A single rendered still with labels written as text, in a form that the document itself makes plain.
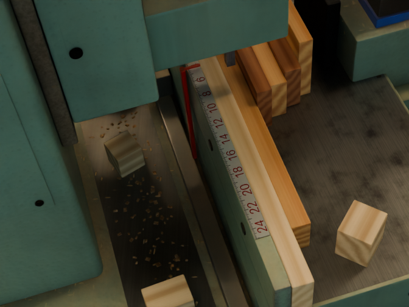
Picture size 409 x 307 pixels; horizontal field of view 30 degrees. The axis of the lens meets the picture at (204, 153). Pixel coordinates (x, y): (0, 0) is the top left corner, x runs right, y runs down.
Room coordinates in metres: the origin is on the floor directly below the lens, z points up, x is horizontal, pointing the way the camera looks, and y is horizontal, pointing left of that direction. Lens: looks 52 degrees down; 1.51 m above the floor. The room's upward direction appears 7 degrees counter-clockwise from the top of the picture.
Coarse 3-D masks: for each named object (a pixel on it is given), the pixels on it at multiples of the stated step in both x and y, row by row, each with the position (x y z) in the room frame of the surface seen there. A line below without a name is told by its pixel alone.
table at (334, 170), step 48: (336, 96) 0.52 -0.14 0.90; (384, 96) 0.51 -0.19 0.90; (288, 144) 0.47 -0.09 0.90; (336, 144) 0.46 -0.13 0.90; (384, 144) 0.45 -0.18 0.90; (336, 192) 0.40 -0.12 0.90; (384, 192) 0.39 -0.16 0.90; (240, 240) 0.37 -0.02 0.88; (336, 240) 0.35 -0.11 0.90; (384, 240) 0.34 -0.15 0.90; (336, 288) 0.30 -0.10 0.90; (384, 288) 0.30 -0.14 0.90
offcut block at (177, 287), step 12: (180, 276) 0.37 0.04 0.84; (144, 288) 0.36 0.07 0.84; (156, 288) 0.36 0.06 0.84; (168, 288) 0.36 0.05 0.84; (180, 288) 0.35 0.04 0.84; (144, 300) 0.35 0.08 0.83; (156, 300) 0.34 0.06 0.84; (168, 300) 0.34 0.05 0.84; (180, 300) 0.34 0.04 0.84; (192, 300) 0.34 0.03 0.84
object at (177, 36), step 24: (144, 0) 0.51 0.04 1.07; (168, 0) 0.51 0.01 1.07; (192, 0) 0.50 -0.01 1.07; (216, 0) 0.50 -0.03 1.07; (240, 0) 0.51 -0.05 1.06; (264, 0) 0.51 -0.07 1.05; (168, 24) 0.49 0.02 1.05; (192, 24) 0.50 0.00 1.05; (216, 24) 0.50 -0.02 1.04; (240, 24) 0.51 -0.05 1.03; (264, 24) 0.51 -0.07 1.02; (168, 48) 0.49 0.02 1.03; (192, 48) 0.50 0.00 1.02; (216, 48) 0.50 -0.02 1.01; (240, 48) 0.51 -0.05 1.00
